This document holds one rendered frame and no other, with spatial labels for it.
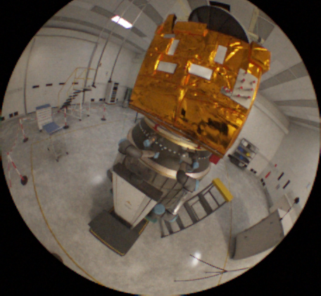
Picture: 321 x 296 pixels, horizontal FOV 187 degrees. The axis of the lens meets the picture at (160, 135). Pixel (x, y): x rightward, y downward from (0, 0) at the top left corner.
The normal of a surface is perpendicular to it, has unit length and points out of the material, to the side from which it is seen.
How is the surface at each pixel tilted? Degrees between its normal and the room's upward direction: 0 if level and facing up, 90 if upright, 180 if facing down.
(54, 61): 90
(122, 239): 0
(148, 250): 0
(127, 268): 0
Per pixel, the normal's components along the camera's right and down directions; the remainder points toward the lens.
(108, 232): 0.33, -0.84
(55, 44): 0.83, 0.47
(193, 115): -0.53, 0.18
